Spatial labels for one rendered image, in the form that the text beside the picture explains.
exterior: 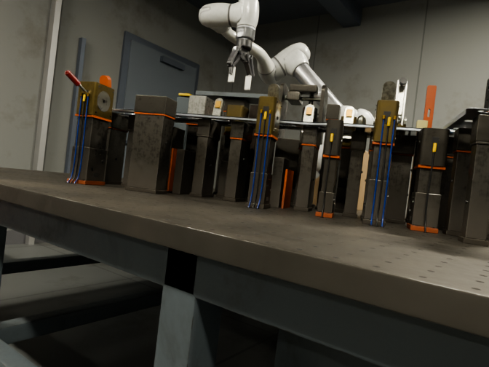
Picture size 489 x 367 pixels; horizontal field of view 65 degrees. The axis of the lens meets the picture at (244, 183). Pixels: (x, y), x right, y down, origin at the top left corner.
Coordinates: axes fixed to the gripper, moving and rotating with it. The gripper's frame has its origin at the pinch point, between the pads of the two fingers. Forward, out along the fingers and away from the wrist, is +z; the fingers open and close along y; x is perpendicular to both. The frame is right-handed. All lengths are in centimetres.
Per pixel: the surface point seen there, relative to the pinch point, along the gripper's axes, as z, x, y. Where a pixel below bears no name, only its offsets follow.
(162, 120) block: 28, 10, 55
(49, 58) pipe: -40, -230, -34
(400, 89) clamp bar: 4, 72, -2
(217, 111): 17.3, 5.7, 21.3
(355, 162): 34, 65, 19
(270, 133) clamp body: 29, 46, 45
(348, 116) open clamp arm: 16, 56, 5
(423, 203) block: 45, 90, 34
